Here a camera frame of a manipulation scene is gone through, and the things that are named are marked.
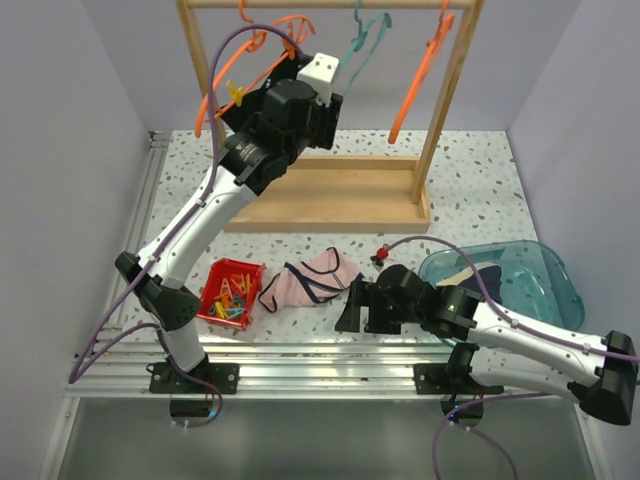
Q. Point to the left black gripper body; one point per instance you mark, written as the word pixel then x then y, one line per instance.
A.
pixel 323 121

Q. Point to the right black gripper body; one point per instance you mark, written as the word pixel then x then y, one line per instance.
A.
pixel 383 317

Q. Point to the pink underwear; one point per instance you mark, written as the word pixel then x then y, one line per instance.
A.
pixel 310 283

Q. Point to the orange clip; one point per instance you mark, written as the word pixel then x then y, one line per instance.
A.
pixel 290 46

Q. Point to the navy underwear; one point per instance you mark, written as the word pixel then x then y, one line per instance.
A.
pixel 490 273

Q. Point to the black underwear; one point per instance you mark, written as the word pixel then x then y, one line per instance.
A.
pixel 234 116

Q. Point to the yellow clip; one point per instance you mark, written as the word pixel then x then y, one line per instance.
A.
pixel 236 93

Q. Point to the orange hanger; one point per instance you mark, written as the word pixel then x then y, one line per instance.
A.
pixel 263 45
pixel 433 48

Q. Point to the teal clip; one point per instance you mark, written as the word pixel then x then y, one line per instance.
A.
pixel 231 313

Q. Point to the teal hanger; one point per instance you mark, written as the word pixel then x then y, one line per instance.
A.
pixel 384 22

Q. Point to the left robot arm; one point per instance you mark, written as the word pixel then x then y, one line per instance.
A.
pixel 271 128

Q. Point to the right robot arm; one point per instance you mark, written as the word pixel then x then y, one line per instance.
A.
pixel 495 348

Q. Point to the wooden clothes rack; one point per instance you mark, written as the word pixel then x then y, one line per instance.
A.
pixel 364 193

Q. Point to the red bin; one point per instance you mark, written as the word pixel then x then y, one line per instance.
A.
pixel 223 268

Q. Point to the blue transparent tray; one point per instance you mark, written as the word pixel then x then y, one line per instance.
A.
pixel 534 281

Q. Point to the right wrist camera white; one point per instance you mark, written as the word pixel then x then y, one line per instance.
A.
pixel 380 257

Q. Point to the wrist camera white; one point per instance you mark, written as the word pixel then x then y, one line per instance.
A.
pixel 320 73
pixel 380 257

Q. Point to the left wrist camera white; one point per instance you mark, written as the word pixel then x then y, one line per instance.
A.
pixel 320 73

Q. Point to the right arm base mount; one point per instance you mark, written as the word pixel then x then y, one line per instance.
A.
pixel 452 377

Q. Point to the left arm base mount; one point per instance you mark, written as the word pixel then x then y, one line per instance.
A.
pixel 166 380

